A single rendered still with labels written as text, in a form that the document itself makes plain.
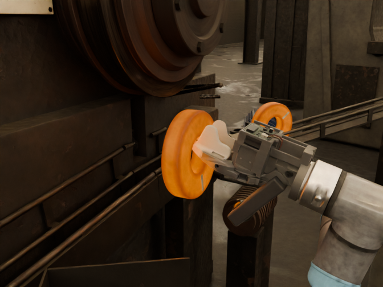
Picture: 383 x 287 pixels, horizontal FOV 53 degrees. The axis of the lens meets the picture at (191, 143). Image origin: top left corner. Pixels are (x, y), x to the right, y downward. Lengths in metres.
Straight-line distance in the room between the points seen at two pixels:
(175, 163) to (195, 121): 0.08
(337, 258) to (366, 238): 0.05
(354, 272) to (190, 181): 0.29
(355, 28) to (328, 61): 0.33
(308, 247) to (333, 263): 1.38
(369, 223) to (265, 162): 0.17
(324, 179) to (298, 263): 1.32
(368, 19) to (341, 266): 2.94
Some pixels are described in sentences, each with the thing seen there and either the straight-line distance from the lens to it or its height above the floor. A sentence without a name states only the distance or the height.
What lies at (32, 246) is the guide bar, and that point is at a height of 0.67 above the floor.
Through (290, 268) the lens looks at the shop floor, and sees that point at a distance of 1.85.
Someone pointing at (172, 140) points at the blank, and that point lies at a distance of 0.62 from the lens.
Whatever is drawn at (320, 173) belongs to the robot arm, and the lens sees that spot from 0.60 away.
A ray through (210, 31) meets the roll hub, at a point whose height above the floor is 1.03.
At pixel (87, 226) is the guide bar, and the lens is 0.75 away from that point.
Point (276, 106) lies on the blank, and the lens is 1.33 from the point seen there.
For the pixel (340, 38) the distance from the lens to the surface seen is 3.52.
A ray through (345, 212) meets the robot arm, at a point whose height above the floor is 0.79.
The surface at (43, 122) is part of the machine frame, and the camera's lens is 0.76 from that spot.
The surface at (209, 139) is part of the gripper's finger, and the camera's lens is 0.64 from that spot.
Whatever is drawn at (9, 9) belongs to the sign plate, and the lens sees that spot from 0.75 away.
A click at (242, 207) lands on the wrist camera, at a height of 0.76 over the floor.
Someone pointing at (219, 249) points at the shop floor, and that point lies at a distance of 1.93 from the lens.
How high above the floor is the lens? 1.05
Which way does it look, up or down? 18 degrees down
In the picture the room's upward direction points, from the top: straight up
